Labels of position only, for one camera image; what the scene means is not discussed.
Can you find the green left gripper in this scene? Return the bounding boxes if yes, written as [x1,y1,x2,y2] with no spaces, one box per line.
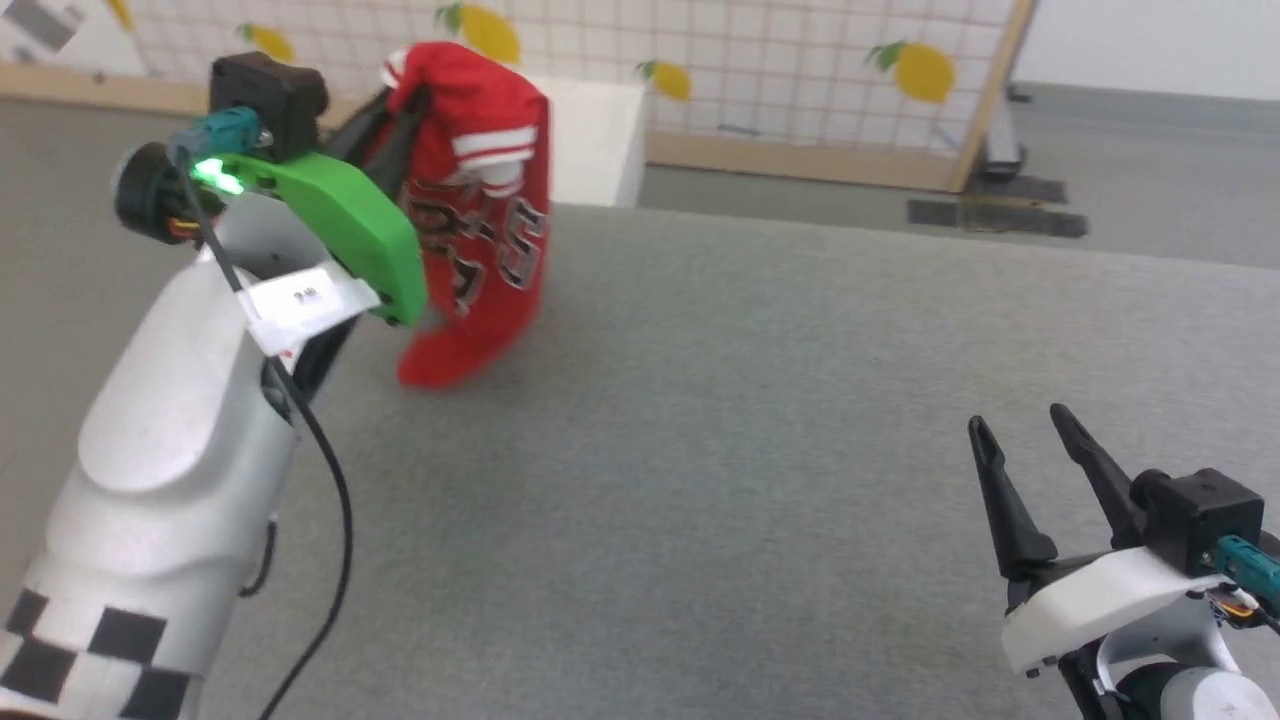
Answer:
[190,87,432,327]

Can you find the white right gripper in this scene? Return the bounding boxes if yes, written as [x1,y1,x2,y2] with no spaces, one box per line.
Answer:
[967,402,1236,681]

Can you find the red white basketball jersey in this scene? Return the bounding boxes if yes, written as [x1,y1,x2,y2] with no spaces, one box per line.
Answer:
[378,40,553,391]

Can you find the white paper label tag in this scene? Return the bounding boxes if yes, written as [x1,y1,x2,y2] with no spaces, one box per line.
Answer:
[240,265,381,356]

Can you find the white box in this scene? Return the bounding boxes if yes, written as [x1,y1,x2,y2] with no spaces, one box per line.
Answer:
[520,75,649,209]

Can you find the black flat floor plate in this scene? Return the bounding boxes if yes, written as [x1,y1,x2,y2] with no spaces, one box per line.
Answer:
[905,198,1089,239]

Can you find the white panel grey squares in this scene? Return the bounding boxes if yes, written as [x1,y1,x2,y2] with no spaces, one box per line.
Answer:
[0,0,146,77]

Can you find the grey partition foot stand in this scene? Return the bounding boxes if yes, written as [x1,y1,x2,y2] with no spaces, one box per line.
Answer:
[980,85,1033,181]

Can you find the grey fabric covered table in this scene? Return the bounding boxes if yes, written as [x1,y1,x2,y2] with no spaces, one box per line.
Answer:
[0,100,1280,720]

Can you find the lemon print grid partition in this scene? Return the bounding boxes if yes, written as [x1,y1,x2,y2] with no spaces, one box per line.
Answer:
[0,0,1038,193]

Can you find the right arm cable teal plug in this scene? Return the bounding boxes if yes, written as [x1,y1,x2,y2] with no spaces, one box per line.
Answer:
[1215,535,1280,636]

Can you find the long black left arm cable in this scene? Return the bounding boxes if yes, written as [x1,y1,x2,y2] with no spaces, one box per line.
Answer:
[170,110,357,720]

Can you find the short black cable loop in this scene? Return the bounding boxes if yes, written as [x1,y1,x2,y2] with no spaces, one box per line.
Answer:
[240,515,280,601]

